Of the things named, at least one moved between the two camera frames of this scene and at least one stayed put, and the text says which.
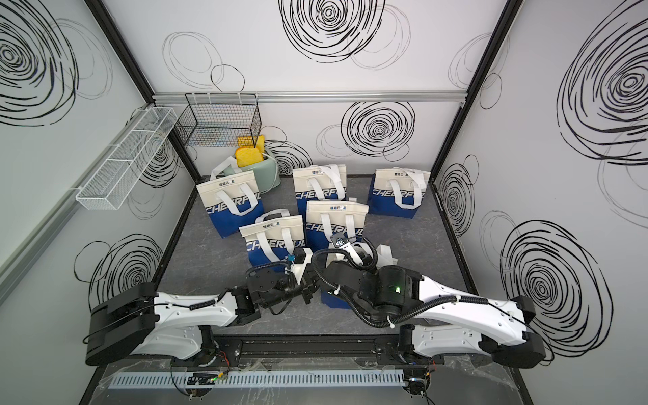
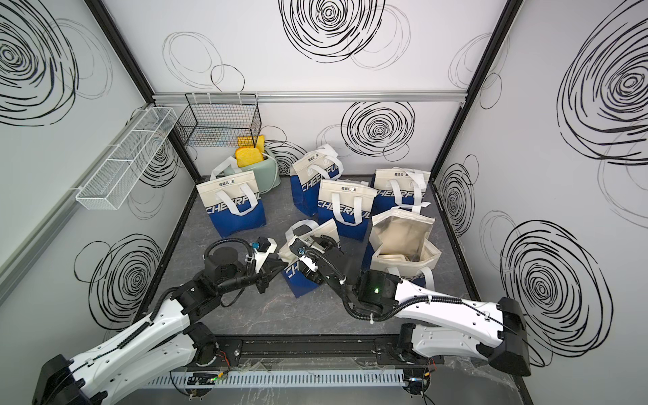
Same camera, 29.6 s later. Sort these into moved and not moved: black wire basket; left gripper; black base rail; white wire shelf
Moved: left gripper
Not moved: black base rail; black wire basket; white wire shelf
